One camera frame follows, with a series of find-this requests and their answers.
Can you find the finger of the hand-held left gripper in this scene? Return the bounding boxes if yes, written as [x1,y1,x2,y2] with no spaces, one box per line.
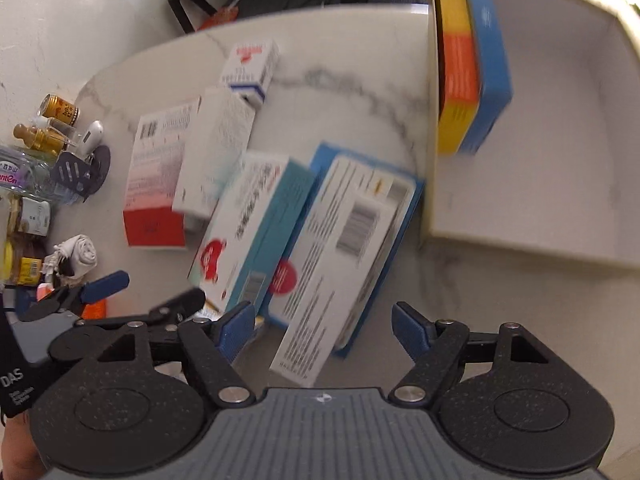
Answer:
[75,288,206,328]
[19,270,131,322]

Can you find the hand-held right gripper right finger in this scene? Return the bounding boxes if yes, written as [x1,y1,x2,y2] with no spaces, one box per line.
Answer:
[389,301,561,406]

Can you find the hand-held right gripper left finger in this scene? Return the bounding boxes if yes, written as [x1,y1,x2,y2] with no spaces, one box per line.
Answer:
[80,301,257,407]

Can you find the teal white medicine box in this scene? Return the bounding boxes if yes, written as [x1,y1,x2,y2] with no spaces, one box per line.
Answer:
[187,151,317,315]

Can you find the white blue medicine box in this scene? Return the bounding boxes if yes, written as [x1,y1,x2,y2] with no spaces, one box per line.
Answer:
[269,155,417,387]

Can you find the white red medicine box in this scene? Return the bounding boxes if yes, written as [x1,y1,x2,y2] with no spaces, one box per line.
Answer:
[122,96,202,249]

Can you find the white grey medicine box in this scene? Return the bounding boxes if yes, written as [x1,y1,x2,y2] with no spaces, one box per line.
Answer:
[171,86,257,222]

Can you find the tan cardboard box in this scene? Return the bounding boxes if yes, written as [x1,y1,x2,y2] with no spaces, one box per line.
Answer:
[420,0,640,272]

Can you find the small white medicine box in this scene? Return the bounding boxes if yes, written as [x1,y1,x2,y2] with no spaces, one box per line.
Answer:
[219,38,281,107]

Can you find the yellow orange medicine box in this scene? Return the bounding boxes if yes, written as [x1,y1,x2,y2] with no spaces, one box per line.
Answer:
[433,0,485,156]

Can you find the medicine boxes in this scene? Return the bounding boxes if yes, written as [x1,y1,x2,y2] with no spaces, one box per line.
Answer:
[459,0,514,156]

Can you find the white marble desktop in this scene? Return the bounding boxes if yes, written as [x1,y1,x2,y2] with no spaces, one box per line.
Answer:
[0,2,640,480]

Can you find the white rolled cloth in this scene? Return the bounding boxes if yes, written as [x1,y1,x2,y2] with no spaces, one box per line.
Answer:
[44,234,100,282]

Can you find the brown jar yellow lid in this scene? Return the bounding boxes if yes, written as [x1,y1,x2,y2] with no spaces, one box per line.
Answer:
[0,239,45,287]

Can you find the glass jar white label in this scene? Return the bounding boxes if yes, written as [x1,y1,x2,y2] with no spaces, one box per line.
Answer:
[9,195,52,237]

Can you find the clear plastic water bottle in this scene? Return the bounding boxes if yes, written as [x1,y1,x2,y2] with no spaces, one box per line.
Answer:
[0,145,57,196]

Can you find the white earbuds case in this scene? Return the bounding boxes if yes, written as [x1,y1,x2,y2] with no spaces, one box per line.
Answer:
[79,120,105,157]

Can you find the small amber glass bottle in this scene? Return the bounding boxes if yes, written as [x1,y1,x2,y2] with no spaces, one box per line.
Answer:
[13,122,68,153]

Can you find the gold drink can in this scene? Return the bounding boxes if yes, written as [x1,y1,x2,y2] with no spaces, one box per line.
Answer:
[37,93,81,126]

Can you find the orange hang tag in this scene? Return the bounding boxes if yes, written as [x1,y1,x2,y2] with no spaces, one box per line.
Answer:
[196,0,248,32]

